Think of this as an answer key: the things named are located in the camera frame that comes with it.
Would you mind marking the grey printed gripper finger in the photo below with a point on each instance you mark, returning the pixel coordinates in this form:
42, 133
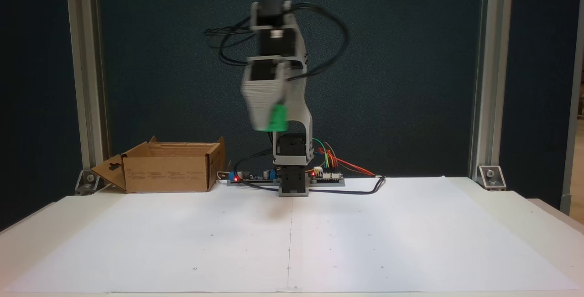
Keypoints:
258, 112

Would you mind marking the green dice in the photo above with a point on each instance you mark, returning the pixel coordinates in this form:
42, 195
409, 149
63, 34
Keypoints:
278, 119

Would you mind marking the grey printed Koch robot arm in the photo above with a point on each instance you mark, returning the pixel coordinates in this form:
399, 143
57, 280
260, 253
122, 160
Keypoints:
299, 105

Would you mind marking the blue circuit board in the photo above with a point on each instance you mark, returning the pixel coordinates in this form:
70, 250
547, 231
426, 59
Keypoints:
255, 176

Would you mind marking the small circuit board with jumpers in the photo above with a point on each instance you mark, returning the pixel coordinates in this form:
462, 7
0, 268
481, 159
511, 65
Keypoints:
329, 176

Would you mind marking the brown cardboard box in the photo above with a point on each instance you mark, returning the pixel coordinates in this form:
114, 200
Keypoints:
169, 174

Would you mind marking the grey aluminium frame post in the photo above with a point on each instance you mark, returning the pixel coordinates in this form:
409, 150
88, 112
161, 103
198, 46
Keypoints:
84, 82
490, 82

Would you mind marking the metal corner bracket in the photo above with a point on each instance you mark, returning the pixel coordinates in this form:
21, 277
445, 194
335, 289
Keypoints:
89, 183
492, 177

